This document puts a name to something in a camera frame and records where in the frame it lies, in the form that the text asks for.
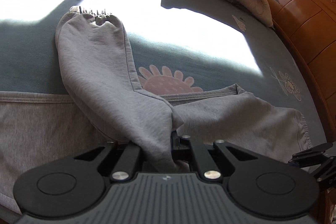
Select teal floral bed sheet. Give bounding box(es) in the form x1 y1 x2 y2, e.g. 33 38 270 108
1 0 326 144

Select grey sweatpants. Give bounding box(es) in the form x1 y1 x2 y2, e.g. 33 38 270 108
1 6 312 213

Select wooden bed frame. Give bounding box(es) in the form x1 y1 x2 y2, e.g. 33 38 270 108
264 0 336 224

